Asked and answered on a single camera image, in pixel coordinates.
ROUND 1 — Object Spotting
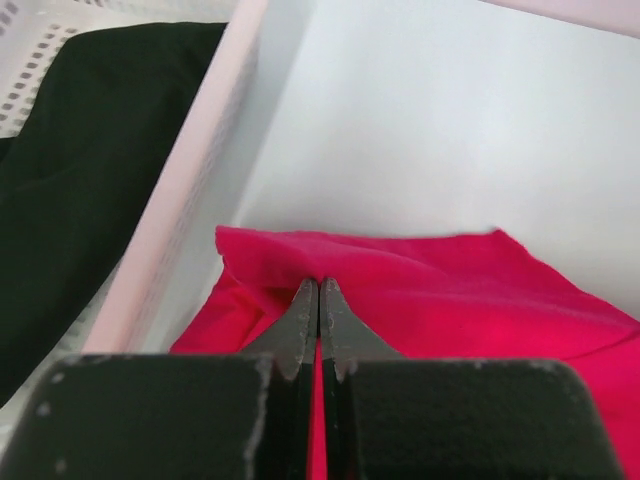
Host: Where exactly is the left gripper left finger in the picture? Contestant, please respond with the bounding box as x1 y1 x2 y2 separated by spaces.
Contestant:
1 280 318 479

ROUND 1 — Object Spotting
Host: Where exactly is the black t shirt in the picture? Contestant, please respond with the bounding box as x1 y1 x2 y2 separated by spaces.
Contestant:
1 22 225 401

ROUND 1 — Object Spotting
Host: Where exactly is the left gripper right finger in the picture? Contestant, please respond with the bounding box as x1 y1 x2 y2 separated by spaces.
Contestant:
319 278 624 479

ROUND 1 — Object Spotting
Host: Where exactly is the magenta t shirt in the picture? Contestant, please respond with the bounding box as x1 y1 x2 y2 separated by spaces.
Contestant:
171 227 639 479

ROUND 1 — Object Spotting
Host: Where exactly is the white plastic basket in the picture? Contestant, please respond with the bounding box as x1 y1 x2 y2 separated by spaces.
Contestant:
1 1 267 439

